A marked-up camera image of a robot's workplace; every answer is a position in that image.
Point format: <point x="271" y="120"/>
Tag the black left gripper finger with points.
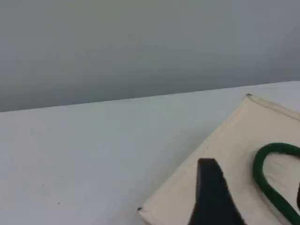
<point x="298" y="194"/>
<point x="213" y="199"/>

